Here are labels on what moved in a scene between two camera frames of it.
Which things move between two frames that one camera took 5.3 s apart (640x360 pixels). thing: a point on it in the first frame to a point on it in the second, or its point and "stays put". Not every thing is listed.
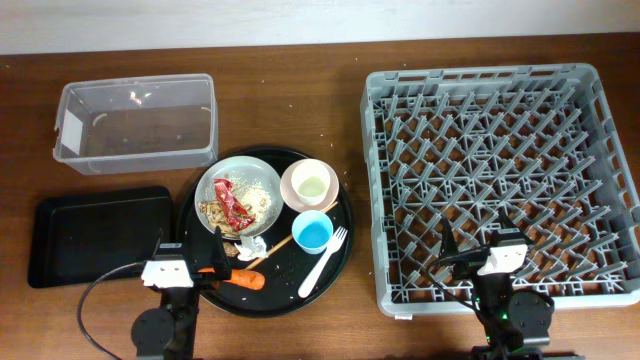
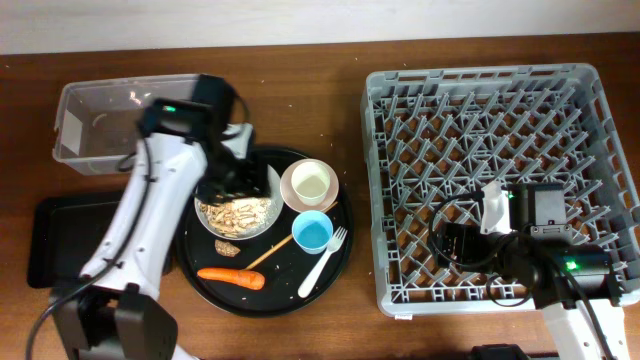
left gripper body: x=191 y=279 to x=231 y=176
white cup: x=311 y=180 stays put
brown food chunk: x=230 y=250 stays put
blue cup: x=312 y=231 stays put
